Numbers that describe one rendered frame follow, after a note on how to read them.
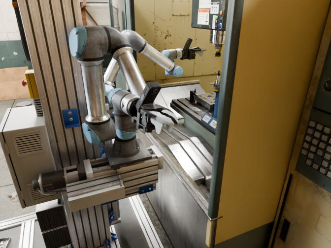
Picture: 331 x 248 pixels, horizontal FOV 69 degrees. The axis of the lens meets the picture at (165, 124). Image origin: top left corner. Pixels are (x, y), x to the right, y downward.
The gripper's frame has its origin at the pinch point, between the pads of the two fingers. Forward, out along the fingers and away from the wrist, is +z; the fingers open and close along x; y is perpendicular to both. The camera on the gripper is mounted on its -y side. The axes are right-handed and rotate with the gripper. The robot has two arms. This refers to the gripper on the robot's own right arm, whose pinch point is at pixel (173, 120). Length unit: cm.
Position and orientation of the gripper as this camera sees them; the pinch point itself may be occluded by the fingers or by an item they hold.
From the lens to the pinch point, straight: 69.6
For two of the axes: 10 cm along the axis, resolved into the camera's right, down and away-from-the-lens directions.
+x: -7.8, 1.3, -6.1
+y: -1.1, 9.3, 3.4
